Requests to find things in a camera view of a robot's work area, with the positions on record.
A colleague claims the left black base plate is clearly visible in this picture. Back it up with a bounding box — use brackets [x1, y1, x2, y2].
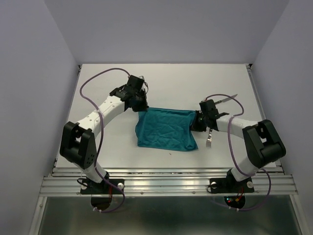
[77, 178, 125, 195]

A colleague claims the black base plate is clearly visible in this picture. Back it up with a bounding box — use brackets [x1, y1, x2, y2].
[206, 170, 254, 194]
[77, 178, 125, 195]

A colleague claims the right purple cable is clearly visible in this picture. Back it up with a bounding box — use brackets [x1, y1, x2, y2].
[205, 94, 271, 212]

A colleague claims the teal cloth napkin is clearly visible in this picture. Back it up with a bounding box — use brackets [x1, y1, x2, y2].
[135, 107, 198, 152]

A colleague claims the aluminium right side rail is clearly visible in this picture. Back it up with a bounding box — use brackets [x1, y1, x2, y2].
[246, 64, 267, 119]

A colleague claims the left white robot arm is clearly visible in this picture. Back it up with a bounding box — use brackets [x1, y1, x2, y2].
[60, 75, 148, 193]

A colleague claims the metal fork black handle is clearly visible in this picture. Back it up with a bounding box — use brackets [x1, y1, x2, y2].
[206, 128, 213, 148]

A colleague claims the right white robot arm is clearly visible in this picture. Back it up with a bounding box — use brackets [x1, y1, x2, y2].
[191, 99, 286, 191]

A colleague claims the aluminium rail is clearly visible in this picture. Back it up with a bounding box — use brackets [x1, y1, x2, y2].
[40, 167, 298, 197]
[246, 64, 267, 119]

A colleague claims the aluminium front rail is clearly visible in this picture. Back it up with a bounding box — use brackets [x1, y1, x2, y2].
[40, 167, 298, 197]

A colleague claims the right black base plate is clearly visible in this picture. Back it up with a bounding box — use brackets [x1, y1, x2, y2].
[206, 170, 254, 194]

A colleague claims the metal knife black handle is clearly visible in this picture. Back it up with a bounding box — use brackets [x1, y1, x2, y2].
[215, 94, 237, 104]

